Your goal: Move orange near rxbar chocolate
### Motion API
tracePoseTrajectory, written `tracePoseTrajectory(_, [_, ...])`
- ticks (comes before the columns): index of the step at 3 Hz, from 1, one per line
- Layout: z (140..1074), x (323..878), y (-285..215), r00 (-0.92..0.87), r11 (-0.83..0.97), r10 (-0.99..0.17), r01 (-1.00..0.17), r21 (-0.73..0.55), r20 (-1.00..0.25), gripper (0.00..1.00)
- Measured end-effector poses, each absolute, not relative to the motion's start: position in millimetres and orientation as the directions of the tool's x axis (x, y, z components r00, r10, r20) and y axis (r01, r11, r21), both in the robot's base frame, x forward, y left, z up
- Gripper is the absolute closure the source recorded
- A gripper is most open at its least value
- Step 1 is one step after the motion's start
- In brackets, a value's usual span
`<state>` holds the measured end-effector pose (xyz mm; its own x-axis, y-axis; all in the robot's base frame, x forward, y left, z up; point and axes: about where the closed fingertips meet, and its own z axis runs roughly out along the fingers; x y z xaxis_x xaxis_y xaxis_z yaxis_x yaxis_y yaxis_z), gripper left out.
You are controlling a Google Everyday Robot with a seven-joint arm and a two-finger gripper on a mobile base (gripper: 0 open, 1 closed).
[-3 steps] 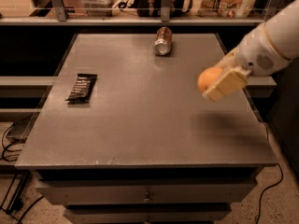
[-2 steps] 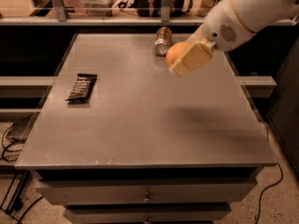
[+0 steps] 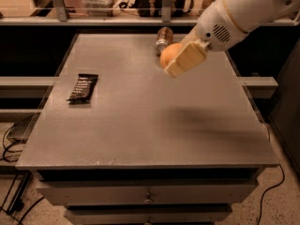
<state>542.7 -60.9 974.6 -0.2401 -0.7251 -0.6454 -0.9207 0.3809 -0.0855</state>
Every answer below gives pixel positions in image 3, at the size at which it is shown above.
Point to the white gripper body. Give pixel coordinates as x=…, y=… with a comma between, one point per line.
x=217, y=28

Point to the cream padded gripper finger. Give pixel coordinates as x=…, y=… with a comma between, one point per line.
x=190, y=37
x=189, y=56

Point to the orange fruit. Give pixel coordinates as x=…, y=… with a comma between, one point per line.
x=169, y=53

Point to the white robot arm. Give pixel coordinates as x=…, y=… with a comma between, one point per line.
x=251, y=14

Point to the black rxbar chocolate wrapper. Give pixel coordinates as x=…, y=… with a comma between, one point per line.
x=83, y=88

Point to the brown soda can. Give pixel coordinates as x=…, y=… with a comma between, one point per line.
x=164, y=39

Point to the dark backpack on shelf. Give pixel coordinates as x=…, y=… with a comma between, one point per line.
x=153, y=8

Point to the grey upper drawer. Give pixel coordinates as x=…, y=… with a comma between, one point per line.
x=89, y=194

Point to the grey drawer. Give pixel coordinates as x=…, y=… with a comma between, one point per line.
x=89, y=194
x=148, y=215

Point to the grey lower drawer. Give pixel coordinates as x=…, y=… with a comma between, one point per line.
x=148, y=215

